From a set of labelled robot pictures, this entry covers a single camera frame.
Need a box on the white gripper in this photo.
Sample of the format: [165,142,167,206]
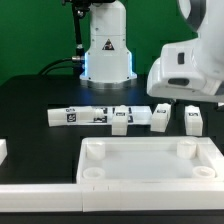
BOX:
[147,39,224,102]

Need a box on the white desk top tray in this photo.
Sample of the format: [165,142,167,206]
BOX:
[76,136,224,184]

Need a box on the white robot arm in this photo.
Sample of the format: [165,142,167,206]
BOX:
[80,0,224,102]

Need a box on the white marker sheet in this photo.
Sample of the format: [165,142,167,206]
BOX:
[90,106,152,125]

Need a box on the white right fence bar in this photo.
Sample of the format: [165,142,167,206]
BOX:
[210,141,224,167]

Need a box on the white fence bar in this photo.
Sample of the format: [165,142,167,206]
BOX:
[0,139,7,165]
[0,182,224,212]
[210,141,224,167]

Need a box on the white front fence bar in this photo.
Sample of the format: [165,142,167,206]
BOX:
[0,182,224,212]

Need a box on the white left fence bar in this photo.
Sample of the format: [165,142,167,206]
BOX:
[0,139,7,165]

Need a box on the black cable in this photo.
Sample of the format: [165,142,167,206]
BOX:
[37,55,85,76]

